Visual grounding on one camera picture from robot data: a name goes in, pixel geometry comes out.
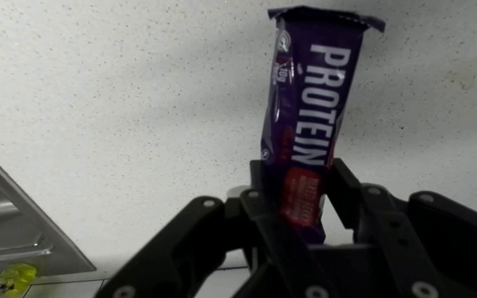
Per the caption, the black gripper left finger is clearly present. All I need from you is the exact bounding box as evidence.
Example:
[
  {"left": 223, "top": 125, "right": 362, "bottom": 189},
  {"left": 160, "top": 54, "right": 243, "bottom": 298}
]
[{"left": 94, "top": 160, "right": 327, "bottom": 298}]

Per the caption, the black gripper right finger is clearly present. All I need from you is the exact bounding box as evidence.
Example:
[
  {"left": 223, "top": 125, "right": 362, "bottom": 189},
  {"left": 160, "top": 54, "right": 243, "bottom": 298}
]
[{"left": 302, "top": 158, "right": 477, "bottom": 298}]

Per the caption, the purple protein bar pack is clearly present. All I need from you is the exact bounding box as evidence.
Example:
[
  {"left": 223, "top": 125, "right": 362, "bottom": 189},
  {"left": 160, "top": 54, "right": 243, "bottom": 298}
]
[{"left": 258, "top": 6, "right": 387, "bottom": 247}]

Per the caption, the yellow dish soap bottle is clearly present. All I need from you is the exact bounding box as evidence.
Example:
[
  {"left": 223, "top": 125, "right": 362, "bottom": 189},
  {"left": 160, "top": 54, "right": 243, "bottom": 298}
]
[{"left": 0, "top": 262, "right": 41, "bottom": 298}]

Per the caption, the stainless steel sink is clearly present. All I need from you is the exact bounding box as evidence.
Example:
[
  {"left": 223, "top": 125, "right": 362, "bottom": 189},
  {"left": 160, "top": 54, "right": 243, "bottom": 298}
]
[{"left": 0, "top": 138, "right": 97, "bottom": 279}]

